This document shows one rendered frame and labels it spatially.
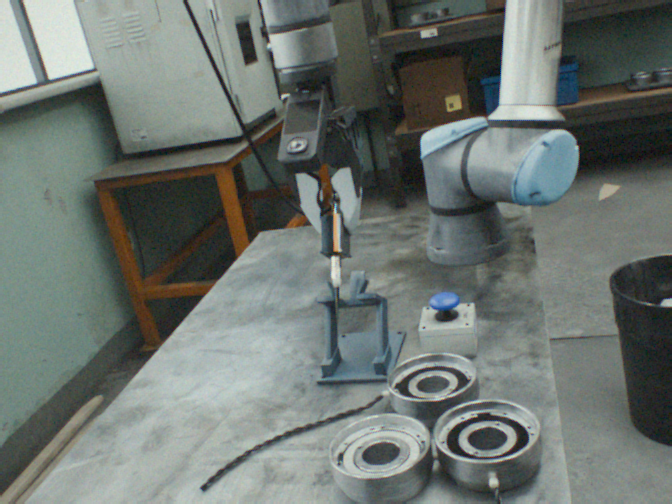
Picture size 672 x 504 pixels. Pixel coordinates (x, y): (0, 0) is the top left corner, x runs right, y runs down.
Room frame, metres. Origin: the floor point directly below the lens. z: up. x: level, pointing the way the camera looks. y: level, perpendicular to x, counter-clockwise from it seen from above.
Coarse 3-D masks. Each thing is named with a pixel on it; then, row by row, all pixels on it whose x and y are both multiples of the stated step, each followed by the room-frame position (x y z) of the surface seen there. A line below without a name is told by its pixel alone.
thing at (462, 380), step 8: (424, 368) 0.76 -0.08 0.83; (432, 368) 0.76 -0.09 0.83; (440, 368) 0.75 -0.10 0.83; (448, 368) 0.75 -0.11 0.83; (456, 368) 0.74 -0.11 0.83; (408, 376) 0.75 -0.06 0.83; (456, 376) 0.73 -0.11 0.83; (464, 376) 0.72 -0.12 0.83; (400, 384) 0.74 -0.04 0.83; (408, 384) 0.73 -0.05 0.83; (464, 384) 0.71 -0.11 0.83; (400, 392) 0.72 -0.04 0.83; (408, 392) 0.71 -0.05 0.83
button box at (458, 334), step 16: (464, 304) 0.88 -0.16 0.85; (432, 320) 0.85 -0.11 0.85; (448, 320) 0.84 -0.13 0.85; (464, 320) 0.83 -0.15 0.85; (432, 336) 0.83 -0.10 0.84; (448, 336) 0.82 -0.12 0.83; (464, 336) 0.81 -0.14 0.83; (432, 352) 0.83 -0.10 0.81; (448, 352) 0.82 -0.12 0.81; (464, 352) 0.81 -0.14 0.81
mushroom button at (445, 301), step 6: (438, 294) 0.86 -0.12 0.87; (444, 294) 0.86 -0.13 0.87; (450, 294) 0.86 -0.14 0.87; (456, 294) 0.86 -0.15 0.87; (432, 300) 0.85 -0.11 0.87; (438, 300) 0.85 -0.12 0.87; (444, 300) 0.84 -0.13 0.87; (450, 300) 0.84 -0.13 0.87; (456, 300) 0.84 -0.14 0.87; (432, 306) 0.85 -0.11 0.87; (438, 306) 0.84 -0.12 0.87; (444, 306) 0.83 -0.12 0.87; (450, 306) 0.83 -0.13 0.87; (456, 306) 0.84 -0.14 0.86; (444, 312) 0.85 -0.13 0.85; (450, 312) 0.85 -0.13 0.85
